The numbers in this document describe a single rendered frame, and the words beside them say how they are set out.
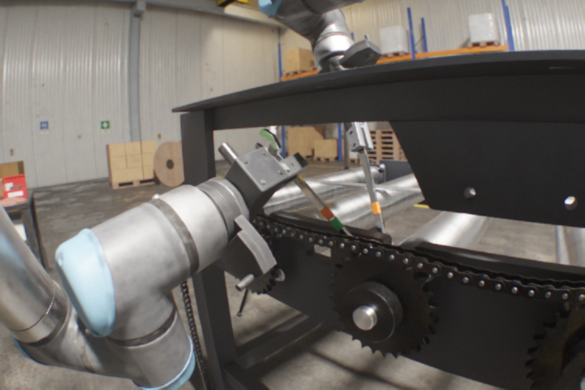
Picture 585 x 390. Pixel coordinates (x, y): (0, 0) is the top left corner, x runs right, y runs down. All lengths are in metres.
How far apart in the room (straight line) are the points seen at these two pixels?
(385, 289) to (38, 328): 0.40
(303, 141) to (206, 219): 10.81
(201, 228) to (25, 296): 0.20
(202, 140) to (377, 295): 0.57
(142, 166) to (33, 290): 7.40
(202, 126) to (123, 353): 0.59
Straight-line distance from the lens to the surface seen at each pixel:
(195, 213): 0.30
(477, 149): 0.39
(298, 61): 11.35
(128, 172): 7.65
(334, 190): 1.18
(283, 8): 0.60
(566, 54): 0.32
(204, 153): 0.79
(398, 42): 9.14
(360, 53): 0.58
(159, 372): 0.36
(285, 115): 0.57
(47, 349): 0.41
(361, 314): 0.41
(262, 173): 0.34
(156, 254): 0.28
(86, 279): 0.26
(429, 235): 0.54
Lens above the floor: 1.09
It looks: 8 degrees down
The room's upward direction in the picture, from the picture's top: 2 degrees counter-clockwise
